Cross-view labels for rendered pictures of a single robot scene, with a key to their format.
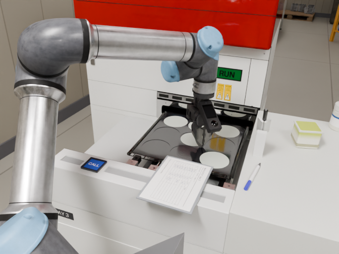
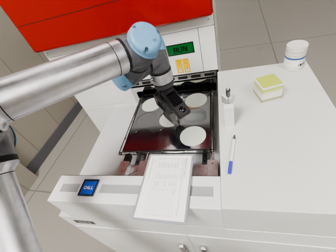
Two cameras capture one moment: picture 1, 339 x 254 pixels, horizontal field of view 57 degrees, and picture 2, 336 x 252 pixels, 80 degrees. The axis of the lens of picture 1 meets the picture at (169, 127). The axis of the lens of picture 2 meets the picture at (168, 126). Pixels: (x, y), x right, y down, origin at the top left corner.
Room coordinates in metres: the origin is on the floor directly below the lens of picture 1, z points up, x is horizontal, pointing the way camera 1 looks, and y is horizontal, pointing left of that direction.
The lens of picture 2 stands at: (0.37, -0.11, 1.48)
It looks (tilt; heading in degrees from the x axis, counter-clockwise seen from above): 43 degrees down; 3
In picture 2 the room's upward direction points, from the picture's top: 20 degrees counter-clockwise
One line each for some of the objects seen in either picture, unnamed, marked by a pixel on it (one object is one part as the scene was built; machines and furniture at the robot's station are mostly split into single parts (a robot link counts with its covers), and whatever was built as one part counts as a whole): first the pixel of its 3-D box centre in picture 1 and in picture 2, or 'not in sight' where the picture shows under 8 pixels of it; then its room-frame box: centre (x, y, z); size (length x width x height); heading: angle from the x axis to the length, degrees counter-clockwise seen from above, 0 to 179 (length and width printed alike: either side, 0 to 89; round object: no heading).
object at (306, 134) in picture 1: (305, 134); (267, 88); (0.90, -0.45, 1.00); 0.07 x 0.07 x 0.07; 85
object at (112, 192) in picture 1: (135, 195); (135, 199); (0.71, 0.09, 0.89); 0.55 x 0.09 x 0.14; 70
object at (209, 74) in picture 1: (205, 62); (154, 55); (0.98, -0.11, 1.21); 0.09 x 0.08 x 0.11; 124
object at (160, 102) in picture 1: (203, 116); (173, 90); (1.23, -0.15, 0.89); 0.44 x 0.02 x 0.10; 70
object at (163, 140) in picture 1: (192, 139); (169, 118); (1.03, -0.09, 0.90); 0.34 x 0.34 x 0.01; 70
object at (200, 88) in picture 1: (203, 85); (161, 76); (0.98, -0.11, 1.13); 0.08 x 0.08 x 0.05
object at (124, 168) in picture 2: (128, 169); (123, 172); (0.82, 0.13, 0.89); 0.08 x 0.03 x 0.03; 160
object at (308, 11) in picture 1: (292, 11); not in sight; (9.74, -3.50, 0.18); 1.26 x 0.87 x 0.35; 67
